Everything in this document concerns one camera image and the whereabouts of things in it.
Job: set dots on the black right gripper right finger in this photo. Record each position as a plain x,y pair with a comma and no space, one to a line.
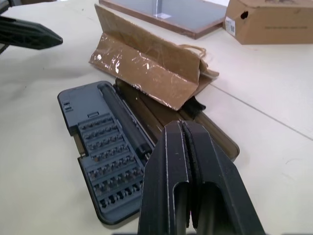
220,186

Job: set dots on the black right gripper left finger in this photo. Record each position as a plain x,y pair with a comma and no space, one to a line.
161,186

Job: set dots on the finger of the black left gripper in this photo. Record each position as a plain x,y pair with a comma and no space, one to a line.
36,35

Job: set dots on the dark grey tool case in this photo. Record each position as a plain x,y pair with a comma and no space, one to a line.
97,110

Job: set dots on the brown paper bag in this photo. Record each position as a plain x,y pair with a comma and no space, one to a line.
146,63

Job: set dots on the brown twine loop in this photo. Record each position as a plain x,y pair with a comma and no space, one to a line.
199,52

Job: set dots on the grey board with brown edge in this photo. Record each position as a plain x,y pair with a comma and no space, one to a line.
193,17

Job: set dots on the brown cardboard box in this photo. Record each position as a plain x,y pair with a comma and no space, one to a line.
274,22

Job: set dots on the clear acrylic post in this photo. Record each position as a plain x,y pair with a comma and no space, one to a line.
160,8

